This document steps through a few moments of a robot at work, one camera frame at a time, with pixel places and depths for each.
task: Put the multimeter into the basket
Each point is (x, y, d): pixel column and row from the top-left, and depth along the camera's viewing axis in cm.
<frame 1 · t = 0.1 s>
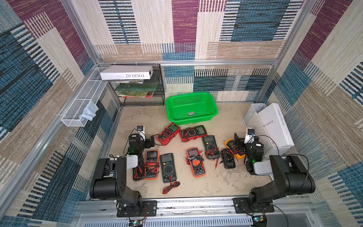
left hand: (145, 135, 95), fingers open
right hand: (244, 132, 91), fingers open
green plastic basket: (185, 108, 119), point 2 cm above the table
red multimeter tilted left: (164, 138, 96), point 7 cm above the table
red ANENG multimeter: (193, 133, 101), point 4 cm above the table
green multimeter upper centre: (211, 146, 95), point 3 cm above the table
yellow multimeter: (228, 143, 96), point 4 cm above the table
small black multimeter right: (228, 155, 89), point 5 cm above the table
orange multimeter centre: (193, 157, 89), point 5 cm above the table
green DT9205A multimeter: (168, 166, 87), point 3 cm above the table
orange Victor multimeter: (151, 164, 86), point 4 cm above the table
white box upright: (275, 126, 82), point 21 cm above the table
white open file box: (252, 121, 98), point 11 cm above the table
red black test leads: (173, 185, 81), point 2 cm above the table

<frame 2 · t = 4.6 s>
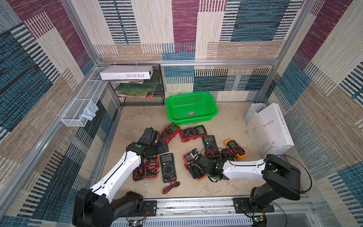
left hand: (161, 147, 83), fingers open
right hand: (194, 167, 86), fingers open
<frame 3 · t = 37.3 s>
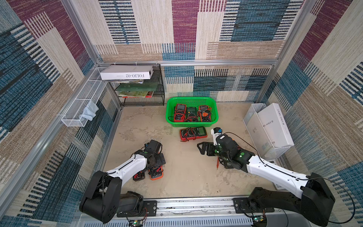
left hand: (157, 162, 89), fingers open
right hand: (202, 144, 81), fingers open
red multimeter tilted left: (179, 114, 107), point 8 cm above the table
orange multimeter centre: (204, 113, 110), point 5 cm above the table
green DT9205A multimeter: (192, 114, 111), point 5 cm above the table
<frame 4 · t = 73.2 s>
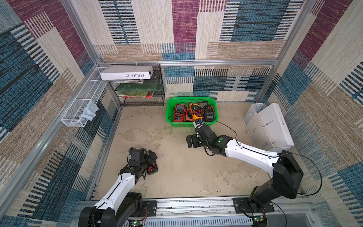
left hand: (152, 157, 88), fingers open
right hand: (192, 136, 84), fingers open
